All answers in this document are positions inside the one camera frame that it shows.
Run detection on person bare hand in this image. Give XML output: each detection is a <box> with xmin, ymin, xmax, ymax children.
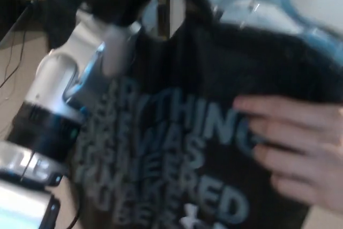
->
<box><xmin>232</xmin><ymin>95</ymin><xmax>343</xmax><ymax>221</ymax></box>

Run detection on black printed plastic bag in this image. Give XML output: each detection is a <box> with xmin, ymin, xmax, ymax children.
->
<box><xmin>64</xmin><ymin>0</ymin><xmax>343</xmax><ymax>229</ymax></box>

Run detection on thick black power cable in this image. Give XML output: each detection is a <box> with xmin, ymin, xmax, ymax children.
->
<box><xmin>0</xmin><ymin>29</ymin><xmax>27</xmax><ymax>90</ymax></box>

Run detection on thin black cable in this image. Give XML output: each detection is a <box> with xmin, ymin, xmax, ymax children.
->
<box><xmin>4</xmin><ymin>32</ymin><xmax>17</xmax><ymax>82</ymax></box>

